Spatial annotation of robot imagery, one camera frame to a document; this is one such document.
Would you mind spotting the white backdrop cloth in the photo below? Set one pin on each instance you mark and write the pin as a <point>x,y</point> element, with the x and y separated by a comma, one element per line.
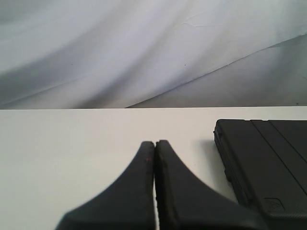
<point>60,54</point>

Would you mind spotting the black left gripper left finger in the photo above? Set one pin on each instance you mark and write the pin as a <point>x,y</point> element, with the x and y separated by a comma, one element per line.
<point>127,204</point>

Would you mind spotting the black plastic tool case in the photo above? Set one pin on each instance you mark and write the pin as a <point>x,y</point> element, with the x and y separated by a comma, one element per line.
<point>266,163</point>

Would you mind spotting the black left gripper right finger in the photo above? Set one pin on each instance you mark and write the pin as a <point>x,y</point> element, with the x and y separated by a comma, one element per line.
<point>184,202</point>

